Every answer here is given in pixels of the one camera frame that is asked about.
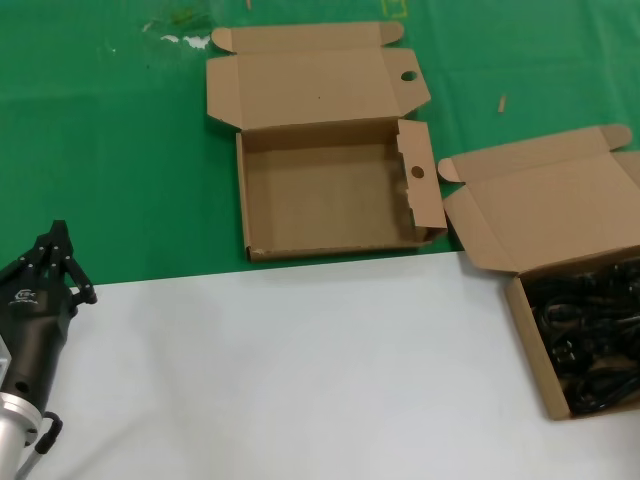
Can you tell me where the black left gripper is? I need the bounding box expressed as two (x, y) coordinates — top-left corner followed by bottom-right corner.
(0, 219), (99, 401)

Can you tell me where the open cardboard box with holes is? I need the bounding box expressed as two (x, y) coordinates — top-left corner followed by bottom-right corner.
(205, 21), (449, 263)

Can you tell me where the open cardboard box plain lid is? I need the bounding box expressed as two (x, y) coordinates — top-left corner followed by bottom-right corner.
(437, 124), (640, 421)

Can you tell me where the green table cloth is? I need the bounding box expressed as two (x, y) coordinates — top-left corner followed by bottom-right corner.
(0, 0), (640, 301)

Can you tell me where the clear plastic scrap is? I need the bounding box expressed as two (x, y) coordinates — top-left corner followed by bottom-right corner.
(141, 8), (214, 51)

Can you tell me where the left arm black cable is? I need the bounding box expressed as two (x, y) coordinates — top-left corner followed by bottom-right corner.
(9, 410), (65, 480)

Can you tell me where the black power cable with plug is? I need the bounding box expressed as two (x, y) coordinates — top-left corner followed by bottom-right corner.
(552, 342), (640, 376)

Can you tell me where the bundled black power cable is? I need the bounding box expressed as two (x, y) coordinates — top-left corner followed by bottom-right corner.
(564, 372), (640, 416)

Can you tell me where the loose black power cable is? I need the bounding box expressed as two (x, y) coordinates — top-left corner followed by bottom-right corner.
(589, 262), (640, 301)

